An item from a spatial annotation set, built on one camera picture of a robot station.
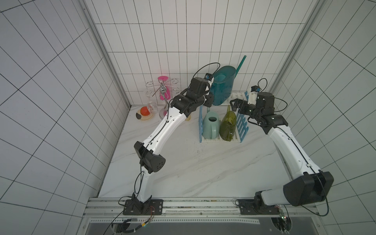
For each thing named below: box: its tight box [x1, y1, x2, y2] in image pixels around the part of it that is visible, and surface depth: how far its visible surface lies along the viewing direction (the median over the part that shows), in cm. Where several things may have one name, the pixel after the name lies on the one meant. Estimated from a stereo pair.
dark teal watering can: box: [209, 55, 247, 106], surface depth 76 cm
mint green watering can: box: [201, 111, 221, 140], surface depth 90 cm
